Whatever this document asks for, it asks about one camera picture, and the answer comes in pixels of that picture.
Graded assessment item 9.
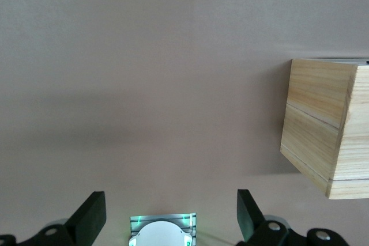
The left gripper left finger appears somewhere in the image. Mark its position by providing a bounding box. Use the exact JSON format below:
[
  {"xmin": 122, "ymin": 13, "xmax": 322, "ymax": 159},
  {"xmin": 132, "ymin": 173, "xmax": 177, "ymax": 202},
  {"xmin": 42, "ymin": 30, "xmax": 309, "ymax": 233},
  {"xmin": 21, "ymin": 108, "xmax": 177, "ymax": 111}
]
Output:
[{"xmin": 0, "ymin": 191, "xmax": 107, "ymax": 246}]

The light wooden drawer cabinet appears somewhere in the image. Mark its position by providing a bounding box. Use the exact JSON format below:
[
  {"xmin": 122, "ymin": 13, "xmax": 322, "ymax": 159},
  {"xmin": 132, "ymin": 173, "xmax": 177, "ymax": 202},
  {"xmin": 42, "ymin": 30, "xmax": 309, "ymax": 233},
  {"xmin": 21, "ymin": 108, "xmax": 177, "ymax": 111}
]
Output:
[{"xmin": 280, "ymin": 58, "xmax": 369, "ymax": 200}]

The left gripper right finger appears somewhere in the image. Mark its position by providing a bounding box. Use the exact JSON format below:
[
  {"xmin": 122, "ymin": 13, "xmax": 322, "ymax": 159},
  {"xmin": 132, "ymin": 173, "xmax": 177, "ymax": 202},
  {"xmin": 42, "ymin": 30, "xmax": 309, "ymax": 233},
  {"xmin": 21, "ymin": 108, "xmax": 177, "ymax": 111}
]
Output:
[{"xmin": 236, "ymin": 190, "xmax": 349, "ymax": 246}]

